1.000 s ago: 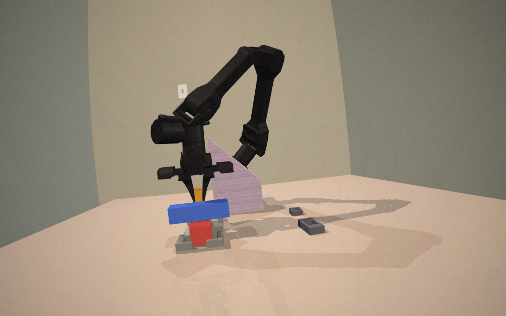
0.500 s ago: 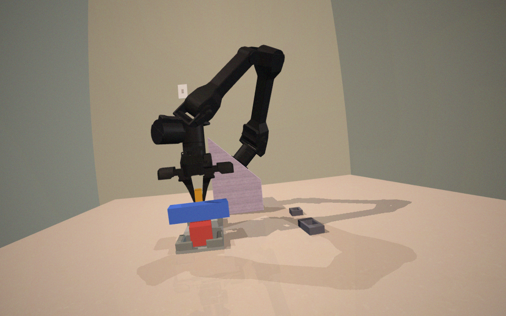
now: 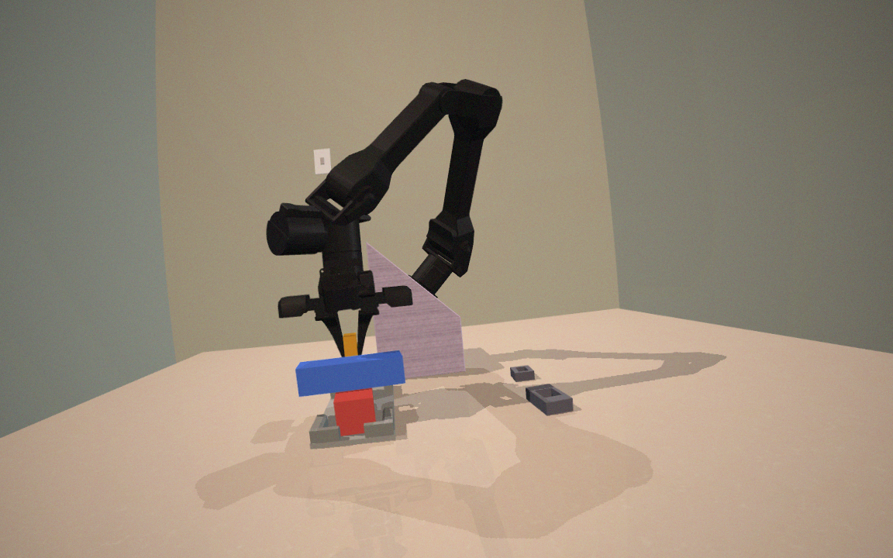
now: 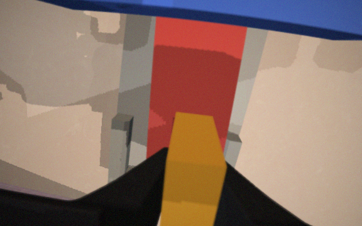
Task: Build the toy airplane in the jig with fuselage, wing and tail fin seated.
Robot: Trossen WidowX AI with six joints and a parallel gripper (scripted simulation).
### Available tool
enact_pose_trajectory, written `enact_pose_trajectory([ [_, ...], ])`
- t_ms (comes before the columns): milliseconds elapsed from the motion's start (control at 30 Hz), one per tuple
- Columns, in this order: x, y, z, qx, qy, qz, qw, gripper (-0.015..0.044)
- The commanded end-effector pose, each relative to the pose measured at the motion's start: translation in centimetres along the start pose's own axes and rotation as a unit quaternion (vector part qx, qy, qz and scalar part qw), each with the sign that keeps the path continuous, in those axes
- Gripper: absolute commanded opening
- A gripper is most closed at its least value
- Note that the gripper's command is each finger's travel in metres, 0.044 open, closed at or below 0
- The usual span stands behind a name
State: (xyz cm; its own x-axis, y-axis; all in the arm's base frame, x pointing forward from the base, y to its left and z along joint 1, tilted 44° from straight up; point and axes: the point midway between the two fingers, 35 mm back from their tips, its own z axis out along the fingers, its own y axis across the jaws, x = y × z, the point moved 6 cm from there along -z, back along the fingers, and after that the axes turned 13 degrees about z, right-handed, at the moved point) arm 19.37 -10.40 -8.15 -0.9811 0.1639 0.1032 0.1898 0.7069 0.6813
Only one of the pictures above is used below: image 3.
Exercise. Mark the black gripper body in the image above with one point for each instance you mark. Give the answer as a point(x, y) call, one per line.
point(295, 306)

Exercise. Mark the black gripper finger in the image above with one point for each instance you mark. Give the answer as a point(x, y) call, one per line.
point(333, 324)
point(364, 319)

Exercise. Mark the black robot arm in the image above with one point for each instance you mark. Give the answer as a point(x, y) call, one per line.
point(360, 181)

